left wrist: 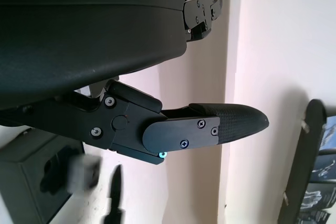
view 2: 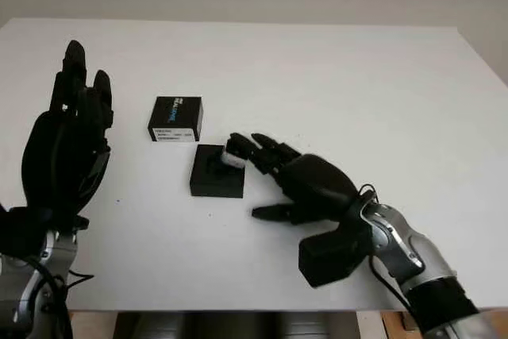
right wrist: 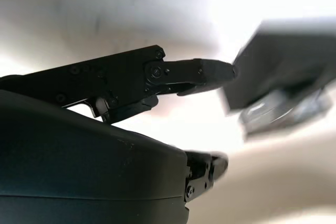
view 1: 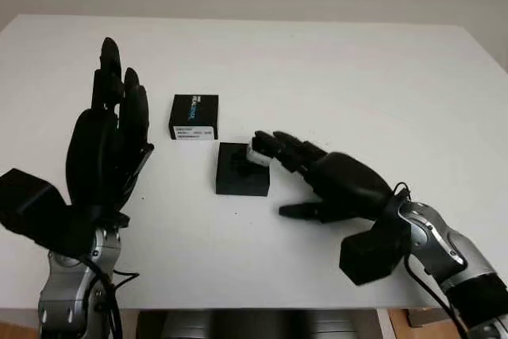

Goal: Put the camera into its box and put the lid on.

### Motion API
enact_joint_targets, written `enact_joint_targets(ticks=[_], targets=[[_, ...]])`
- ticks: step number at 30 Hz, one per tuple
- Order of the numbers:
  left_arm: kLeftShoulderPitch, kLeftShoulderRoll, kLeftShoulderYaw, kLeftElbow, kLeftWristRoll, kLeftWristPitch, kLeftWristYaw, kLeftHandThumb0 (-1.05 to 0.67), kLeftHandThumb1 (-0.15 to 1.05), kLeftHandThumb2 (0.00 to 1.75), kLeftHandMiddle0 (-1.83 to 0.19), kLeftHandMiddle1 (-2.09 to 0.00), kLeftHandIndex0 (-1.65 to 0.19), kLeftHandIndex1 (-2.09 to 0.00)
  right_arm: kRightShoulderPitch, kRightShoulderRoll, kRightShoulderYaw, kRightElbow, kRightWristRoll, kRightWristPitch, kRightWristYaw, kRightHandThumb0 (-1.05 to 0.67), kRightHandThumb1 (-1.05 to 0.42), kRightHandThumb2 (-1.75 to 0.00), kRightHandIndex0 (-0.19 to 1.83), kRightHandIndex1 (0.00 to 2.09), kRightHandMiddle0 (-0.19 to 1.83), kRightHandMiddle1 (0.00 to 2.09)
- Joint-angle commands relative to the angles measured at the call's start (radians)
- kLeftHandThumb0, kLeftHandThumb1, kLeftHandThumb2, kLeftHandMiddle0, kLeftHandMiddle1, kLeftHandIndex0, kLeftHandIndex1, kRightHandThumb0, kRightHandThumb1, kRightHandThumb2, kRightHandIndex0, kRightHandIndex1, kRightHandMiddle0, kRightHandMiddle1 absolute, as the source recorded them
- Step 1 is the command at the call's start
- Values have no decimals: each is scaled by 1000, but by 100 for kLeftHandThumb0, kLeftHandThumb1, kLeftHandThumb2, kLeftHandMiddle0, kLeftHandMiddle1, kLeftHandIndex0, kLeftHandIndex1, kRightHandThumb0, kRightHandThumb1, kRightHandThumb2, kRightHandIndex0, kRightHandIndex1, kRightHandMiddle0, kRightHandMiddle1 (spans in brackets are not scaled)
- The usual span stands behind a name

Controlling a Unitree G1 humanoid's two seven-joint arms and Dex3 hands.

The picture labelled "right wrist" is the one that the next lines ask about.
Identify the small silver depth camera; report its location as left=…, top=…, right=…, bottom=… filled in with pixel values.
left=238, top=87, right=332, bottom=136

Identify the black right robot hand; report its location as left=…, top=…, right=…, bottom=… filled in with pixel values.
left=0, top=45, right=238, bottom=224

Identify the black box base foam insert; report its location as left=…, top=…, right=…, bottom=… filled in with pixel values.
left=222, top=19, right=336, bottom=111

